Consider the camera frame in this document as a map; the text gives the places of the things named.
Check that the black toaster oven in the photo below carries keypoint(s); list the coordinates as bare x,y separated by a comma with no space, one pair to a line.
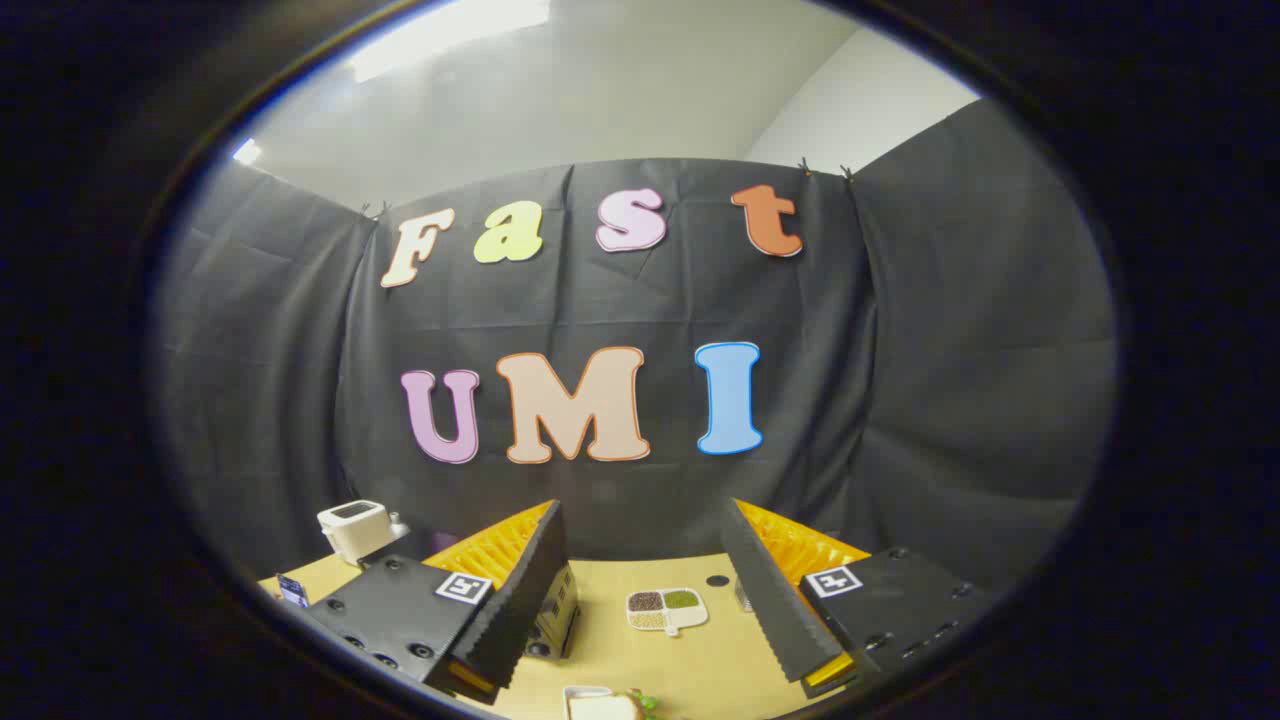
558,620

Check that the white plastic tray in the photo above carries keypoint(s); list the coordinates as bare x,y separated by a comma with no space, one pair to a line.
576,691

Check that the white divided grain dish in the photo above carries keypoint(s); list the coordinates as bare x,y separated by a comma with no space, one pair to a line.
666,610

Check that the white pop-up toaster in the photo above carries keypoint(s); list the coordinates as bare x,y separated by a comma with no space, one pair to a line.
352,530

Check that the lettuce sandwich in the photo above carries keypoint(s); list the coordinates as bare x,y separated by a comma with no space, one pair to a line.
605,708

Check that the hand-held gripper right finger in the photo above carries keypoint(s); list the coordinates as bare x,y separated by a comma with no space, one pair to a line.
770,600

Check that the blue printed card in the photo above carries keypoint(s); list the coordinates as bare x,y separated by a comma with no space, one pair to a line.
293,590

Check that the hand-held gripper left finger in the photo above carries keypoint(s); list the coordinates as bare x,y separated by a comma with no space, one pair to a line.
525,600

